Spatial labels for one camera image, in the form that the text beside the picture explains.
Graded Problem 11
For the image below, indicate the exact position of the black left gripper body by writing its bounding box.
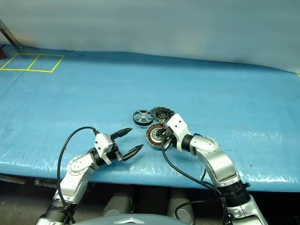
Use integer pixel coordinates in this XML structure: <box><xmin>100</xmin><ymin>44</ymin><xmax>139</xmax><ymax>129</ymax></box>
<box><xmin>109</xmin><ymin>137</ymin><xmax>126</xmax><ymax>163</ymax></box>

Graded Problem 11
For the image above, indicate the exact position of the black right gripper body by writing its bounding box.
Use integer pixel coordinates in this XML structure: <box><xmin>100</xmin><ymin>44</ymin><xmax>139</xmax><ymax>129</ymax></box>
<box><xmin>160</xmin><ymin>127</ymin><xmax>175</xmax><ymax>151</ymax></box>

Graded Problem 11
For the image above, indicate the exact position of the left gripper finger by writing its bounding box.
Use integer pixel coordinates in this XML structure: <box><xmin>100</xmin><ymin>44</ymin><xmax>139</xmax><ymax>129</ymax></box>
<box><xmin>120</xmin><ymin>144</ymin><xmax>144</xmax><ymax>162</ymax></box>
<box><xmin>110</xmin><ymin>127</ymin><xmax>134</xmax><ymax>142</ymax></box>

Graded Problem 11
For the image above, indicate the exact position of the silver motor housing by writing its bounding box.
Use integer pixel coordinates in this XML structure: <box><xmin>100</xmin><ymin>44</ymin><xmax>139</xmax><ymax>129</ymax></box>
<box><xmin>145</xmin><ymin>123</ymin><xmax>171</xmax><ymax>151</ymax></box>

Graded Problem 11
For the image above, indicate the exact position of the round finned motor lid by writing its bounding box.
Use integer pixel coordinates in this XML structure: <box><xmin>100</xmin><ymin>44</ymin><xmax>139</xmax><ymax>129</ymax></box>
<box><xmin>150</xmin><ymin>106</ymin><xmax>177</xmax><ymax>123</ymax></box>

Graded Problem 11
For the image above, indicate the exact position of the black spoked rotor wheel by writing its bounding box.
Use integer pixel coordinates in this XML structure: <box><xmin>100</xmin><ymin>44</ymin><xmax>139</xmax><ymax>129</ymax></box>
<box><xmin>132</xmin><ymin>109</ymin><xmax>153</xmax><ymax>126</ymax></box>

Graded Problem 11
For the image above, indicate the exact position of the blue plastic table cover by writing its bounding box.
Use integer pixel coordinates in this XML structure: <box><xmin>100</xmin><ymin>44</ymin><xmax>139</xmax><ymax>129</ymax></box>
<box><xmin>0</xmin><ymin>44</ymin><xmax>300</xmax><ymax>193</ymax></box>

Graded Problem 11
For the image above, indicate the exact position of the grey rounded shape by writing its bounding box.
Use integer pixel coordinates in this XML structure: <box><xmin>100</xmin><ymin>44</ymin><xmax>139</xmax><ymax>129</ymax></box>
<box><xmin>102</xmin><ymin>193</ymin><xmax>133</xmax><ymax>217</ymax></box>
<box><xmin>167</xmin><ymin>194</ymin><xmax>195</xmax><ymax>225</ymax></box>

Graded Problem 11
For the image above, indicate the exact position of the grey robot torso with emblem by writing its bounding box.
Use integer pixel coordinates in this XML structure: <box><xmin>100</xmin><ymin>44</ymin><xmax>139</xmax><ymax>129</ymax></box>
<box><xmin>72</xmin><ymin>212</ymin><xmax>195</xmax><ymax>225</ymax></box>

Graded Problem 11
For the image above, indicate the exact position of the yellow tape double square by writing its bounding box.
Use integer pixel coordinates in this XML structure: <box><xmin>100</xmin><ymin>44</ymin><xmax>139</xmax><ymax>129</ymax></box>
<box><xmin>0</xmin><ymin>53</ymin><xmax>66</xmax><ymax>74</ymax></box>

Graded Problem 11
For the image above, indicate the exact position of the slanted metal bar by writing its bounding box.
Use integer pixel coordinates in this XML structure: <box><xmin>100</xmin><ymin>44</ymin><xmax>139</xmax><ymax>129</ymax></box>
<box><xmin>0</xmin><ymin>18</ymin><xmax>23</xmax><ymax>50</ymax></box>

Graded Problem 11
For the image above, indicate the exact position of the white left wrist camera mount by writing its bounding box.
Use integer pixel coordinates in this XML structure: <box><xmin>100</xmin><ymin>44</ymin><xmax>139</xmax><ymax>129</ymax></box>
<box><xmin>94</xmin><ymin>133</ymin><xmax>113</xmax><ymax>165</ymax></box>

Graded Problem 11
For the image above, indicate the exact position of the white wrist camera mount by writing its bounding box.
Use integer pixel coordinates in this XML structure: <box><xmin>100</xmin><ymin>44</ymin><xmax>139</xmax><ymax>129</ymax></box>
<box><xmin>166</xmin><ymin>113</ymin><xmax>189</xmax><ymax>152</ymax></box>
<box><xmin>94</xmin><ymin>133</ymin><xmax>113</xmax><ymax>165</ymax></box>

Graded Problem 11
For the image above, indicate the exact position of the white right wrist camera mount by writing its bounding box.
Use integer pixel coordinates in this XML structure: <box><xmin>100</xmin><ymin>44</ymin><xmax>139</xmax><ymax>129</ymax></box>
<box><xmin>166</xmin><ymin>113</ymin><xmax>189</xmax><ymax>152</ymax></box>

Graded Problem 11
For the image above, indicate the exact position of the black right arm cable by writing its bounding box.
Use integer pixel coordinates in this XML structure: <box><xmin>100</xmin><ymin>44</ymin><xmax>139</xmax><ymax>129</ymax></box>
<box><xmin>161</xmin><ymin>138</ymin><xmax>229</xmax><ymax>225</ymax></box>

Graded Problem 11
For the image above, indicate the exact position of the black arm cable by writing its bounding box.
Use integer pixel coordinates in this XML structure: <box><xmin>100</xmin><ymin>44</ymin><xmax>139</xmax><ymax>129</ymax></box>
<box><xmin>161</xmin><ymin>138</ymin><xmax>229</xmax><ymax>225</ymax></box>
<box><xmin>57</xmin><ymin>126</ymin><xmax>98</xmax><ymax>225</ymax></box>

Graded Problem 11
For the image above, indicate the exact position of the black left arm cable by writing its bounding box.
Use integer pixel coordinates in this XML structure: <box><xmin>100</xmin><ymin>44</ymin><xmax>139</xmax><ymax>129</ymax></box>
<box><xmin>57</xmin><ymin>126</ymin><xmax>98</xmax><ymax>225</ymax></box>

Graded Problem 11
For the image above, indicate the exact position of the dark metal bracket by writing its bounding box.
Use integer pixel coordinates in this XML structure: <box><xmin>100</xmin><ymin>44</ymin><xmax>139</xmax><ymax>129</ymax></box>
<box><xmin>33</xmin><ymin>178</ymin><xmax>59</xmax><ymax>188</ymax></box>

